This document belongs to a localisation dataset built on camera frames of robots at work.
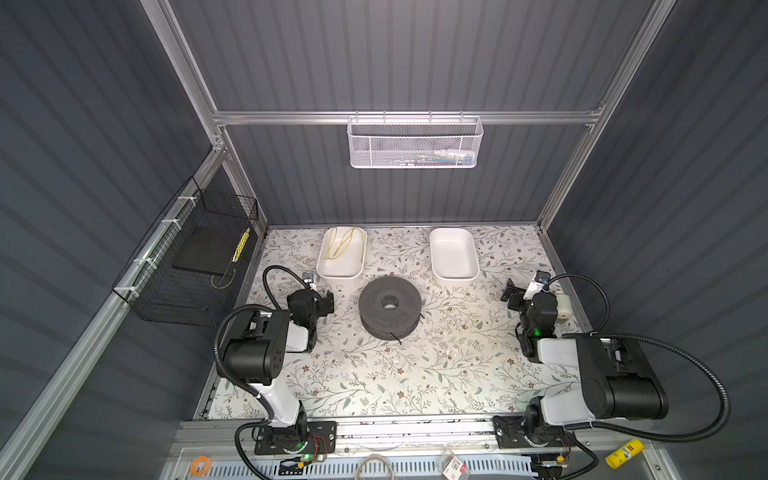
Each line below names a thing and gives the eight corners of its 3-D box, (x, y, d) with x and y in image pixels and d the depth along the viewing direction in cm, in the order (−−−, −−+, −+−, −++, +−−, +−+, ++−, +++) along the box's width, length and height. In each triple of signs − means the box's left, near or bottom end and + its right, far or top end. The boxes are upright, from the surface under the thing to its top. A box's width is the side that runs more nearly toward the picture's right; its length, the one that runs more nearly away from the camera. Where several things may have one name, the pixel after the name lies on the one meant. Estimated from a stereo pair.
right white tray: (432, 288, 105) (434, 277, 100) (426, 238, 120) (428, 227, 115) (481, 288, 105) (486, 277, 100) (470, 238, 120) (473, 227, 115)
